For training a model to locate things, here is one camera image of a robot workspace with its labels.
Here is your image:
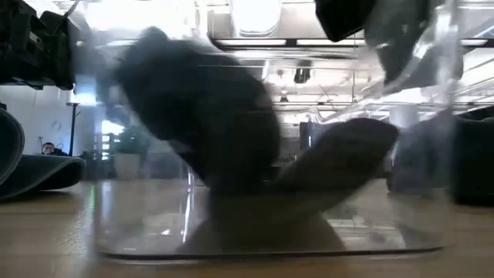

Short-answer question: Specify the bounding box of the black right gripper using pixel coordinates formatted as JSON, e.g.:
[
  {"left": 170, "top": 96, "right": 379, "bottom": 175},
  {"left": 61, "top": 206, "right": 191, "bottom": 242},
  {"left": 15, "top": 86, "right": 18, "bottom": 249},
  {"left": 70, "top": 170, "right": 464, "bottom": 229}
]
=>
[{"left": 314, "top": 0, "right": 377, "bottom": 42}]

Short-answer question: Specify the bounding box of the dark grey fabric hat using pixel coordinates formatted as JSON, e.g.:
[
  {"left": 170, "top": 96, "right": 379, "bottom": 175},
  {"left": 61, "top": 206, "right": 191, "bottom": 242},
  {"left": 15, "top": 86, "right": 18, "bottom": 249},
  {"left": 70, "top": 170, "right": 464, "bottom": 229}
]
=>
[{"left": 111, "top": 25, "right": 401, "bottom": 254}]

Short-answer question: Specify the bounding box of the dark navy bucket hat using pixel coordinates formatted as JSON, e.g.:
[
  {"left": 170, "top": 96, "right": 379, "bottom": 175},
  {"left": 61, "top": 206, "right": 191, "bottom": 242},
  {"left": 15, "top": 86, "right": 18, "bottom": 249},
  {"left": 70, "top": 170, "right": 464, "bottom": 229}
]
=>
[{"left": 0, "top": 107, "right": 86, "bottom": 202}]

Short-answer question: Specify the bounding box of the black hanging ceiling fixture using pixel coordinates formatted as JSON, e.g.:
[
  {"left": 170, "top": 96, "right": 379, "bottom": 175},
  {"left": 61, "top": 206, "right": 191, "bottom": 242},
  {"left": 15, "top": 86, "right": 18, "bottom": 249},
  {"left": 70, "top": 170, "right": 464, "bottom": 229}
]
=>
[{"left": 293, "top": 59, "right": 313, "bottom": 85}]

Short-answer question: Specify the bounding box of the clear plastic tray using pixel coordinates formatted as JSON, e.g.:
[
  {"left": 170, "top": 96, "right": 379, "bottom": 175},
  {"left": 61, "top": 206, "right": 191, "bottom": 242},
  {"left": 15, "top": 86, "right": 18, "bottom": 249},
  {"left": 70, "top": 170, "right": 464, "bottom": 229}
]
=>
[{"left": 92, "top": 57, "right": 456, "bottom": 262}]

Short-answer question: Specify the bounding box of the black floor pole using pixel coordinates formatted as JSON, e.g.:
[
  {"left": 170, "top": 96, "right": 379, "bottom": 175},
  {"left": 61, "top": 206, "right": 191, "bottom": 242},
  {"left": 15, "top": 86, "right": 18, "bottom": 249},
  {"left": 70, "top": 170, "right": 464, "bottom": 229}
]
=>
[{"left": 66, "top": 100, "right": 80, "bottom": 157}]

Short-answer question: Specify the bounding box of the person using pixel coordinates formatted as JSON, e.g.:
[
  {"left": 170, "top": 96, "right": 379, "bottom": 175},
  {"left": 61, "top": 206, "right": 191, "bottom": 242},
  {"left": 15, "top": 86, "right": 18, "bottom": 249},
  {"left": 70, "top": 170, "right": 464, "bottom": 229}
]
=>
[{"left": 41, "top": 141, "right": 69, "bottom": 157}]

